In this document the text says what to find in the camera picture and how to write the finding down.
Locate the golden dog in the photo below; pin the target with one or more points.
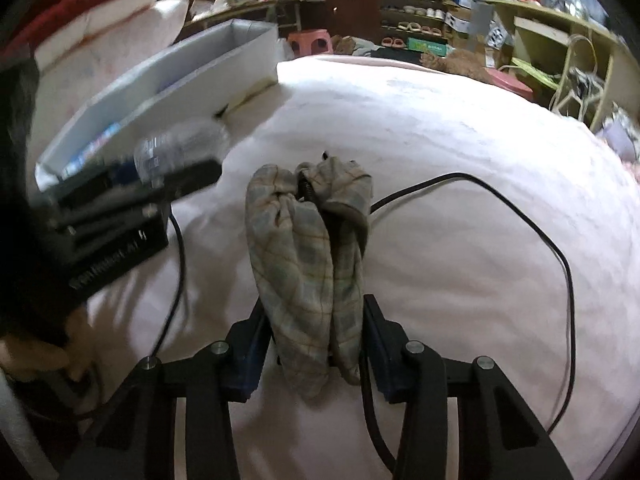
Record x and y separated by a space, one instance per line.
457 65

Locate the dark wooden cabinet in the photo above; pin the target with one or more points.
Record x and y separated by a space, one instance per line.
350 0

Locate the pink bed blanket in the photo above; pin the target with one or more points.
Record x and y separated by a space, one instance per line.
450 125

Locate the yellow-green shelf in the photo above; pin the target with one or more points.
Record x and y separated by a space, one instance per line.
540 40

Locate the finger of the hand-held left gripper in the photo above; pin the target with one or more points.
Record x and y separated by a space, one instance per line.
190 177

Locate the white pillow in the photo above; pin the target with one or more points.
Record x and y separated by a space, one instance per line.
100 60

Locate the cluttered wooden table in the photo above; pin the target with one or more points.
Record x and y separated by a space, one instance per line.
250 7

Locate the grey plastic storage bin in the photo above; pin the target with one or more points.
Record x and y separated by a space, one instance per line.
200 75

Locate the pink cloth item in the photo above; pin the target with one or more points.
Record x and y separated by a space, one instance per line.
510 82

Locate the crumpled plastic bags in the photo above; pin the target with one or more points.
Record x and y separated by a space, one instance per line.
622 132

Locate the clear plastic bottle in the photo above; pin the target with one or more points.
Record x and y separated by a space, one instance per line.
185 145

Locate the shoe rack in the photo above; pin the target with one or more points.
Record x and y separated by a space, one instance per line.
425 10

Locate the pink plastic stool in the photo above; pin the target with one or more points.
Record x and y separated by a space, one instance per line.
310 40

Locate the person's left hand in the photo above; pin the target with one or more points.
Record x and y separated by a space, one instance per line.
30 355

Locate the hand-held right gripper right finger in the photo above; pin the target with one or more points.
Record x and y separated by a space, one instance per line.
385 362

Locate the plaid cloth pouch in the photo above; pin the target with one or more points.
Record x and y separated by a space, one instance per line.
290 270

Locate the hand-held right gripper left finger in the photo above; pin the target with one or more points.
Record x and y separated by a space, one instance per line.
250 357

